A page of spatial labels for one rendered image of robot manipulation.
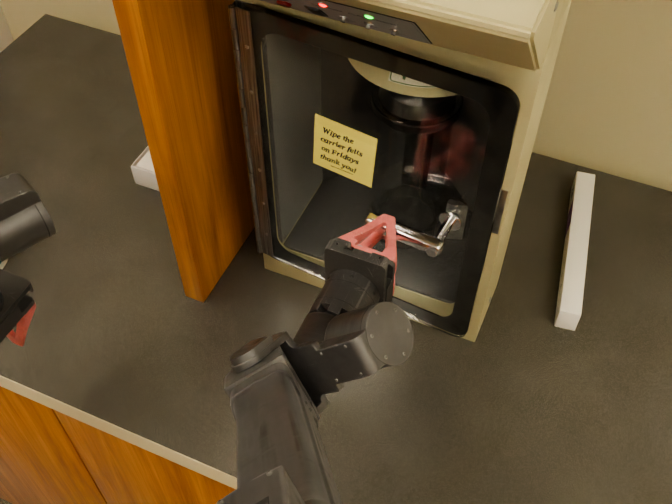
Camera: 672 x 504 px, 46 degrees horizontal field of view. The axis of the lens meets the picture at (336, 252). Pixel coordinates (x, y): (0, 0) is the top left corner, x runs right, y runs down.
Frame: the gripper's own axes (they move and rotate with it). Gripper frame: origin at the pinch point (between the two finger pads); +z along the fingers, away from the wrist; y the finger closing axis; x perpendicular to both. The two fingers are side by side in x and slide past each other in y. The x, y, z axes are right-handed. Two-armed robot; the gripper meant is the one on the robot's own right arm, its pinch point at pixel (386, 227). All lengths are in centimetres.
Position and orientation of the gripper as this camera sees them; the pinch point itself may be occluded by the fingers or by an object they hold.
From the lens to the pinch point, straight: 85.9
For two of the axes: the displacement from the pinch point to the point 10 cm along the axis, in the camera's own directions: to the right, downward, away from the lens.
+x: -9.2, -3.1, 2.6
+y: 0.0, -6.4, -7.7
